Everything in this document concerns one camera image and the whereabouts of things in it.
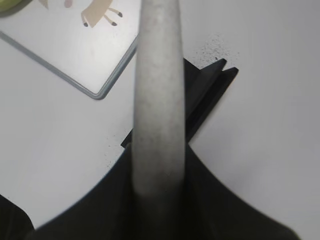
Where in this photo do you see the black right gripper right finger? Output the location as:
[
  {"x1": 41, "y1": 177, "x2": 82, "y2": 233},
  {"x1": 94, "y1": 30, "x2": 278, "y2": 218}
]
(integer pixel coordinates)
[{"x1": 182, "y1": 143, "x2": 306, "y2": 240}]

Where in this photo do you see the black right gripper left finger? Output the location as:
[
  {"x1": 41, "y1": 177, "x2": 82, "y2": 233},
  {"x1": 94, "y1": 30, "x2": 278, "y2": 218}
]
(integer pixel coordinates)
[{"x1": 0, "y1": 147, "x2": 137, "y2": 240}]

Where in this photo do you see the white handled kitchen knife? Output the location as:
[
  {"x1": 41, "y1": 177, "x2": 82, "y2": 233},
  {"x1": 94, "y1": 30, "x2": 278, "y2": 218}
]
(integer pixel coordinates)
[{"x1": 132, "y1": 0, "x2": 185, "y2": 197}]

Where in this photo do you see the yellow plastic banana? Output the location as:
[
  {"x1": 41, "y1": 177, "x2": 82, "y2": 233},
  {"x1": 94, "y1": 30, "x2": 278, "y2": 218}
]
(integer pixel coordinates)
[{"x1": 0, "y1": 0, "x2": 22, "y2": 13}]

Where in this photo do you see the white deer cutting board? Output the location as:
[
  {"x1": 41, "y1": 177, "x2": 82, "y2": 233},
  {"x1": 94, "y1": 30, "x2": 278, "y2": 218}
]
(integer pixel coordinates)
[{"x1": 0, "y1": 0, "x2": 141, "y2": 100}]

